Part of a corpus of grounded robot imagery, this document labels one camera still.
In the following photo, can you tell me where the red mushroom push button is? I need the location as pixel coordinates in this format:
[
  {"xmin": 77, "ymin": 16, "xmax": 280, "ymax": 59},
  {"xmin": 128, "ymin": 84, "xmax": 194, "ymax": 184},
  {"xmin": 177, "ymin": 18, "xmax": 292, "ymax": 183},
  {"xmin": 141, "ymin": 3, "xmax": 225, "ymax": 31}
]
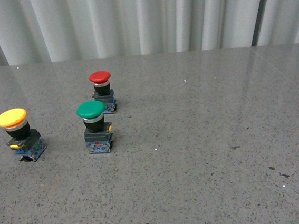
[{"xmin": 89, "ymin": 71, "xmax": 117, "ymax": 114}]

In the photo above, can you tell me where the yellow mushroom push button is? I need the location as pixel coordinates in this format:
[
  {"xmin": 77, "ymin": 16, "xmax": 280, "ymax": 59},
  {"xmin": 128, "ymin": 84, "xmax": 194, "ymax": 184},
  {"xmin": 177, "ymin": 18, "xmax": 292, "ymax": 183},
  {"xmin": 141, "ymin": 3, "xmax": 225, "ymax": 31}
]
[{"xmin": 0, "ymin": 108, "xmax": 46, "ymax": 162}]

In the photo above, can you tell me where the green mushroom push button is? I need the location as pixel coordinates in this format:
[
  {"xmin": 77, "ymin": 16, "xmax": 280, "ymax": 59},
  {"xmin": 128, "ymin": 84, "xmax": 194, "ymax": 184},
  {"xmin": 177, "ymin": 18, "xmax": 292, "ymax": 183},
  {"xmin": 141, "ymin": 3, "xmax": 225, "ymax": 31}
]
[{"xmin": 77, "ymin": 100, "xmax": 113, "ymax": 154}]

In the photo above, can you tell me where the white pleated curtain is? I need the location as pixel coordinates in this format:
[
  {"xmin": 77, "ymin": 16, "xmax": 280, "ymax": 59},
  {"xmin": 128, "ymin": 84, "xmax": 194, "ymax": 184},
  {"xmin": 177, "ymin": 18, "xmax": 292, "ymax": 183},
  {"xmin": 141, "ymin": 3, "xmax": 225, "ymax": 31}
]
[{"xmin": 0, "ymin": 0, "xmax": 299, "ymax": 66}]

